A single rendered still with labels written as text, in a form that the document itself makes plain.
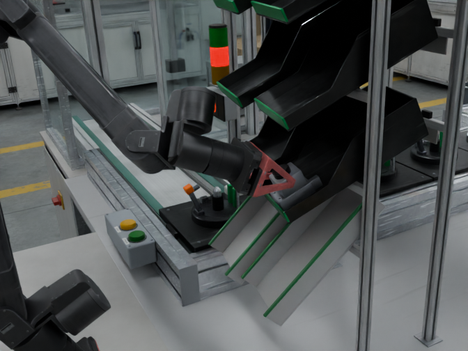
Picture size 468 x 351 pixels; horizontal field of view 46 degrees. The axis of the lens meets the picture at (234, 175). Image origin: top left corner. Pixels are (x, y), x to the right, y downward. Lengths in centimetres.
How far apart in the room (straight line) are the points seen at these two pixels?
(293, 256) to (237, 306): 26
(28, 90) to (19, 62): 31
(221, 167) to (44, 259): 83
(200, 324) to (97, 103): 55
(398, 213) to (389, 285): 26
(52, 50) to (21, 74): 551
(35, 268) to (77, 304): 80
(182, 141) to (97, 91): 19
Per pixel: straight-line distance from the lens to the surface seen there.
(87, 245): 161
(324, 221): 107
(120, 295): 137
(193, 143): 84
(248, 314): 126
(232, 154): 86
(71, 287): 75
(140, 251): 137
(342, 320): 125
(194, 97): 87
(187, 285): 128
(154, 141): 85
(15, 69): 653
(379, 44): 85
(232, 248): 121
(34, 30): 107
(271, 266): 110
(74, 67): 99
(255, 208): 120
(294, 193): 93
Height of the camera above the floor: 162
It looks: 23 degrees down
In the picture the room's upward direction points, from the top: 3 degrees counter-clockwise
